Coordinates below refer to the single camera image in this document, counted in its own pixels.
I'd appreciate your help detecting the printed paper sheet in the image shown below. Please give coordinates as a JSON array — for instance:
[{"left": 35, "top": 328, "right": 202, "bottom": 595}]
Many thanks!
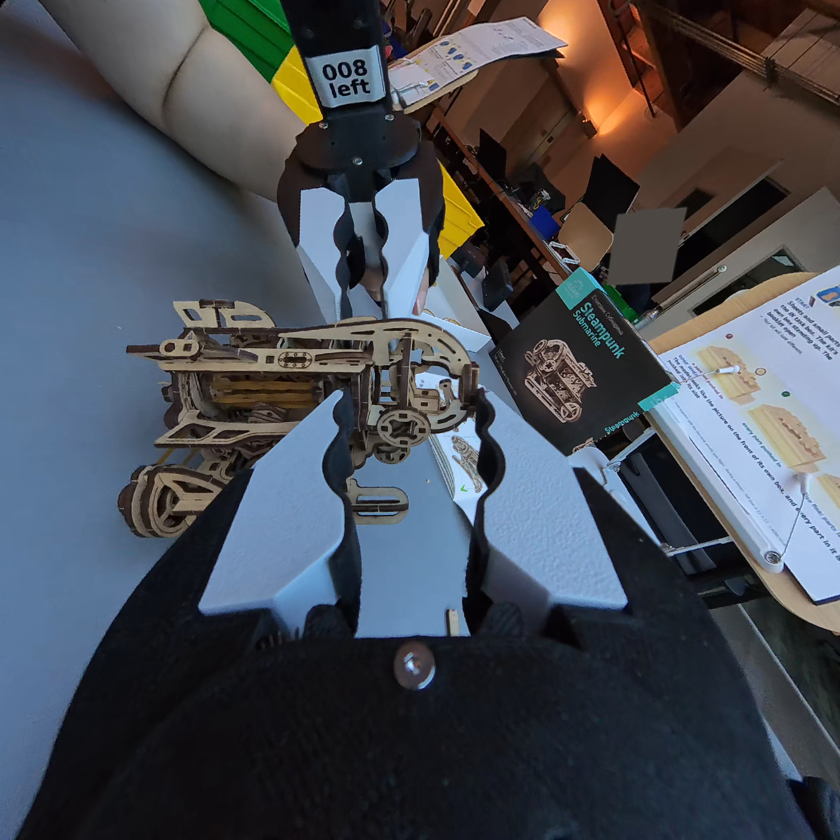
[{"left": 386, "top": 17, "right": 569, "bottom": 110}]

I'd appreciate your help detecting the illustrated assembly booklet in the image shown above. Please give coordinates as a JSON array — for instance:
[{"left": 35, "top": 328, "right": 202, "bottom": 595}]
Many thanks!
[{"left": 428, "top": 425, "right": 501, "bottom": 521}]

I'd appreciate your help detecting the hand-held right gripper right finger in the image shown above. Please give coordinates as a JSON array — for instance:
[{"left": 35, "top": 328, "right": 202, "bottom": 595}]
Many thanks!
[{"left": 465, "top": 388, "right": 630, "bottom": 636}]

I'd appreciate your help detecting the wooden submarine model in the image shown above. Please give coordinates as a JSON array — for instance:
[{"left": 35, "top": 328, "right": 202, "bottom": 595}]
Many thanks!
[{"left": 117, "top": 297, "right": 484, "bottom": 540}]

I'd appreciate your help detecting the grey door with window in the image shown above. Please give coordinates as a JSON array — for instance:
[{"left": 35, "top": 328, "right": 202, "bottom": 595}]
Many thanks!
[{"left": 640, "top": 246, "right": 805, "bottom": 322}]

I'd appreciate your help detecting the green plastic storage bin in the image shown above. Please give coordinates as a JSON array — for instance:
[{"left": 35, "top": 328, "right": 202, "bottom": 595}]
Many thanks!
[{"left": 197, "top": 0, "right": 296, "bottom": 83}]

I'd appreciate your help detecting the white cardboard box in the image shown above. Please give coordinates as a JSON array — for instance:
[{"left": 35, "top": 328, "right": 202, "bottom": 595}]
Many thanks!
[{"left": 420, "top": 256, "right": 521, "bottom": 355}]

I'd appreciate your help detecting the white sheet holder bar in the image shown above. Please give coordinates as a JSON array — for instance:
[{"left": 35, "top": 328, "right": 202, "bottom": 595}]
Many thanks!
[{"left": 645, "top": 392, "right": 786, "bottom": 573}]

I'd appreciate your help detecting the small wooden model part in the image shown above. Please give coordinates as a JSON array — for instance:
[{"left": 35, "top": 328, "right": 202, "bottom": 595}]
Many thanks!
[{"left": 343, "top": 476, "right": 410, "bottom": 527}]

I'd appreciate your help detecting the white instruction sheet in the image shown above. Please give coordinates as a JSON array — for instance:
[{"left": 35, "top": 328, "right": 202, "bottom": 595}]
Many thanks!
[{"left": 656, "top": 264, "right": 840, "bottom": 606}]

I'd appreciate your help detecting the green plastic crate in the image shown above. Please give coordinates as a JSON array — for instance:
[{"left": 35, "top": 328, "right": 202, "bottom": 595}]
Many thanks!
[{"left": 602, "top": 281, "right": 642, "bottom": 324}]

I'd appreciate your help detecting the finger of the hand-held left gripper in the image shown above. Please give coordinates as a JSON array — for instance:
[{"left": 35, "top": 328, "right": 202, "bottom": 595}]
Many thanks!
[
  {"left": 297, "top": 187, "right": 366, "bottom": 324},
  {"left": 371, "top": 177, "right": 431, "bottom": 324}
]

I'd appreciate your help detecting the instruction sheet on wooden board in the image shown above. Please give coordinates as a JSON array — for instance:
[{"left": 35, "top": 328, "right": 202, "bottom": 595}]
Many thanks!
[{"left": 645, "top": 271, "right": 840, "bottom": 635}]

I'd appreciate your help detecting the black computer monitor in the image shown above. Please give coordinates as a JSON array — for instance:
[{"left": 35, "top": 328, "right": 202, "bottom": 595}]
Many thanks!
[
  {"left": 579, "top": 153, "right": 642, "bottom": 232},
  {"left": 474, "top": 126, "right": 508, "bottom": 179}
]

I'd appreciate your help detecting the person's left forearm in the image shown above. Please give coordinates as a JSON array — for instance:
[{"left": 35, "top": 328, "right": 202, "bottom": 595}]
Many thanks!
[{"left": 39, "top": 0, "right": 317, "bottom": 199}]

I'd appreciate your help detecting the wooden chair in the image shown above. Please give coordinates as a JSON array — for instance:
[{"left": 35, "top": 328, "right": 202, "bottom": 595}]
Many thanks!
[{"left": 556, "top": 199, "right": 616, "bottom": 271}]

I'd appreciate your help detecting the black model kit box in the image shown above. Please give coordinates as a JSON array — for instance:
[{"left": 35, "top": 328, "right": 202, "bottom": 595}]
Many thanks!
[{"left": 487, "top": 266, "right": 681, "bottom": 458}]

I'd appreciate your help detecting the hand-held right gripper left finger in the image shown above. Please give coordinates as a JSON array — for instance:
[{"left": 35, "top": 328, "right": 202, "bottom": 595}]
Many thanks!
[{"left": 197, "top": 389, "right": 362, "bottom": 639}]

